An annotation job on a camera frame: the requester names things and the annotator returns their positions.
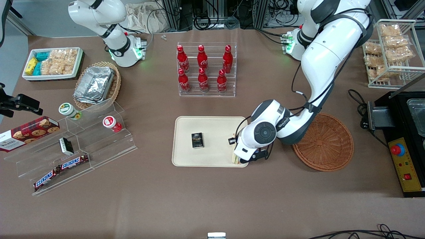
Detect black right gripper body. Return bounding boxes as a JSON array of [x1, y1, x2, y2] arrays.
[[0, 83, 43, 118]]

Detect cream plastic tray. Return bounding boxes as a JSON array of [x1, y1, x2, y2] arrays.
[[172, 116, 249, 168]]

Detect round brown wicker basket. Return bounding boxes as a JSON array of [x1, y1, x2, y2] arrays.
[[292, 113, 354, 172]]

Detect oval tan wicker basket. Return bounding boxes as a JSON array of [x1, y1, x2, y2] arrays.
[[73, 61, 122, 111]]

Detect red tartan cookie box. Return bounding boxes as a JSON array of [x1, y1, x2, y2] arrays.
[[0, 116, 60, 152]]

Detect yellow snack box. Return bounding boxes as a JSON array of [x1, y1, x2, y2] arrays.
[[25, 57, 39, 75]]

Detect white rectangular plastic bin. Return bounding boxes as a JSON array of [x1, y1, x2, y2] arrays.
[[22, 47, 83, 82]]

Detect cup with green lid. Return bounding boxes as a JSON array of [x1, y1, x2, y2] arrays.
[[59, 103, 82, 120]]

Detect rice cracker snack bag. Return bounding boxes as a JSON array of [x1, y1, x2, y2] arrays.
[[380, 24, 402, 37], [365, 42, 382, 55], [50, 49, 68, 62], [383, 35, 409, 49], [63, 49, 79, 74], [368, 66, 390, 77], [364, 55, 384, 67], [385, 46, 415, 63], [41, 59, 62, 75]]

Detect small black printed box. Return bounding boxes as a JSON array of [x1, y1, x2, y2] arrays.
[[191, 132, 204, 149]]

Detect small black white box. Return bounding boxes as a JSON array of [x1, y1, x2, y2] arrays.
[[59, 137, 74, 156]]

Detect red Coca-Cola bottle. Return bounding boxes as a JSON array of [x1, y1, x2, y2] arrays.
[[178, 68, 191, 93], [217, 69, 227, 94], [197, 45, 209, 71], [222, 45, 233, 73], [198, 67, 210, 93], [177, 45, 190, 73]]

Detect stack of foil trays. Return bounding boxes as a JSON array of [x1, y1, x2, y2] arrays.
[[74, 66, 115, 105]]

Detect Snickers chocolate bar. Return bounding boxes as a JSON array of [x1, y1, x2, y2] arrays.
[[60, 154, 89, 170], [33, 167, 62, 191]]

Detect clear acrylic bottle rack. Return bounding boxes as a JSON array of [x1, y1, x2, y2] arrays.
[[177, 42, 238, 98]]

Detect clear acrylic stepped display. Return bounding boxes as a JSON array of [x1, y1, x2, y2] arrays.
[[3, 98, 138, 196]]

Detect cup with red lid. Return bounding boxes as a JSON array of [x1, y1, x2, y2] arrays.
[[102, 116, 123, 133]]

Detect black machine with yellow panel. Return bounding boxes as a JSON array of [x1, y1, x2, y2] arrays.
[[375, 91, 425, 198]]

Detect beige cloth bag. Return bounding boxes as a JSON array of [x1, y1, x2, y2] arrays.
[[125, 3, 170, 34]]

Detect clear plastic container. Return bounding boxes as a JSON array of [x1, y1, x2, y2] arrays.
[[407, 99, 425, 136]]

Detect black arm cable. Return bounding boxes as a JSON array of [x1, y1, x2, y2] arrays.
[[291, 61, 316, 112]]

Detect black power cable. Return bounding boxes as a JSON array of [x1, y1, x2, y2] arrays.
[[348, 89, 389, 146]]

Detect black cable bundle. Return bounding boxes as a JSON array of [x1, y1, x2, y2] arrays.
[[193, 0, 240, 31]]

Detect aluminium frame post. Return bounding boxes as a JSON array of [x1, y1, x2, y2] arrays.
[[252, 0, 269, 29], [161, 0, 181, 32]]

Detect black floor cables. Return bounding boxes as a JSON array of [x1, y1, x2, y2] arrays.
[[309, 224, 425, 239]]

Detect white wire shelf rack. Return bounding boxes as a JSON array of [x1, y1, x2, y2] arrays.
[[362, 19, 425, 89]]

